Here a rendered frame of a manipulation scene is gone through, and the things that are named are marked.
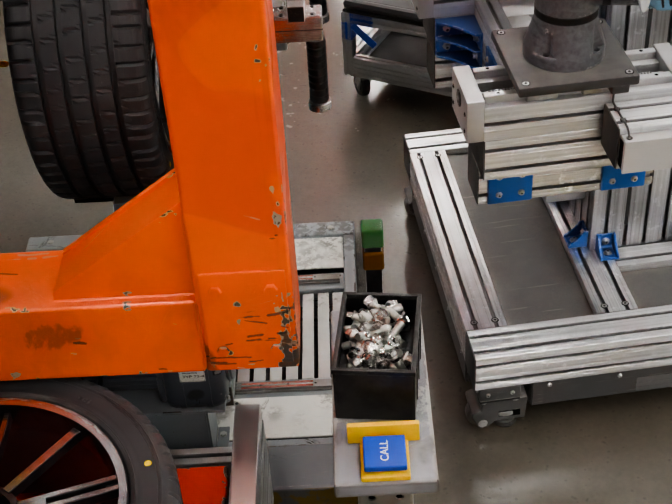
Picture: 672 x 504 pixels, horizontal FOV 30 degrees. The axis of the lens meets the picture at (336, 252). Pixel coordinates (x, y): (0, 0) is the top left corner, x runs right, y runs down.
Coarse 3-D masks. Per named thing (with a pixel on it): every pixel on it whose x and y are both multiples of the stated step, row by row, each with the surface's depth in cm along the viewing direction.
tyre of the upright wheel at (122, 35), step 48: (48, 0) 211; (96, 0) 210; (144, 0) 216; (48, 48) 212; (96, 48) 212; (144, 48) 214; (48, 96) 215; (96, 96) 216; (144, 96) 216; (48, 144) 221; (96, 144) 222; (144, 144) 222; (96, 192) 238
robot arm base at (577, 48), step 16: (544, 16) 224; (592, 16) 224; (528, 32) 230; (544, 32) 226; (560, 32) 224; (576, 32) 224; (592, 32) 225; (528, 48) 230; (544, 48) 228; (560, 48) 225; (576, 48) 225; (592, 48) 226; (544, 64) 228; (560, 64) 226; (576, 64) 226; (592, 64) 228
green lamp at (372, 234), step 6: (360, 222) 222; (366, 222) 222; (372, 222) 222; (378, 222) 221; (366, 228) 220; (372, 228) 220; (378, 228) 220; (366, 234) 220; (372, 234) 220; (378, 234) 220; (366, 240) 221; (372, 240) 221; (378, 240) 221; (366, 246) 222; (372, 246) 222; (378, 246) 222
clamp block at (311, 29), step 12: (276, 12) 223; (312, 12) 222; (276, 24) 222; (288, 24) 222; (300, 24) 222; (312, 24) 222; (276, 36) 223; (288, 36) 223; (300, 36) 224; (312, 36) 224
